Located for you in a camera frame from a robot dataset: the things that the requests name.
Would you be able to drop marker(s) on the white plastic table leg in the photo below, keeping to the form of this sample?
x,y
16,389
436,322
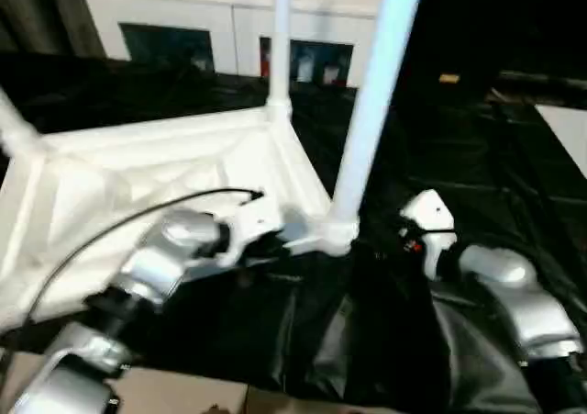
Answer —
x,y
18,129
280,47
376,102

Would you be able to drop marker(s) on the white plastic table top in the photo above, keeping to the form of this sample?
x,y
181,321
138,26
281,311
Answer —
x,y
137,166

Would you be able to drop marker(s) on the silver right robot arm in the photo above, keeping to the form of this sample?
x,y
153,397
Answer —
x,y
518,294

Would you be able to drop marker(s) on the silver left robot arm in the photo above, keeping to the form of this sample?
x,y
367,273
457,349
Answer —
x,y
151,267

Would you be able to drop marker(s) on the black mat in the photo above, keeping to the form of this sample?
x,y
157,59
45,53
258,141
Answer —
x,y
458,180

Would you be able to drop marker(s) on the dark rounded robot foot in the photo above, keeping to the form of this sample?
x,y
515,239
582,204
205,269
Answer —
x,y
215,408

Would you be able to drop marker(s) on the small tan label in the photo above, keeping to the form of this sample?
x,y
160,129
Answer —
x,y
449,78

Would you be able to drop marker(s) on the small white cup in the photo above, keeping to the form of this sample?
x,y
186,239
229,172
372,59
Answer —
x,y
330,72

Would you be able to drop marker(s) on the small red white container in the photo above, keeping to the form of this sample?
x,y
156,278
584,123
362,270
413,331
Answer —
x,y
265,63

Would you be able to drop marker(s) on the white flat board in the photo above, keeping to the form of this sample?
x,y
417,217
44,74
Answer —
x,y
564,134

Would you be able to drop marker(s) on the black cabinet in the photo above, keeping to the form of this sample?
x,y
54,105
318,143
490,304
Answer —
x,y
504,19

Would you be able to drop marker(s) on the white cabinet with glass doors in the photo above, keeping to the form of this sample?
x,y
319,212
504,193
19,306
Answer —
x,y
183,10

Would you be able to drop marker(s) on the grey curtain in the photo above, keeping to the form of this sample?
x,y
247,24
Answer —
x,y
41,14

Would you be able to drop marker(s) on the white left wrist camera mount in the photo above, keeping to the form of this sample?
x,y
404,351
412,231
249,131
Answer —
x,y
250,226

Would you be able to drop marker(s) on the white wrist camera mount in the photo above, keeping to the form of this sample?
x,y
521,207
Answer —
x,y
250,226
431,216

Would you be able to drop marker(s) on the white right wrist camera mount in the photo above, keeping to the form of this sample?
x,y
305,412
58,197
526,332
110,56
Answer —
x,y
431,216

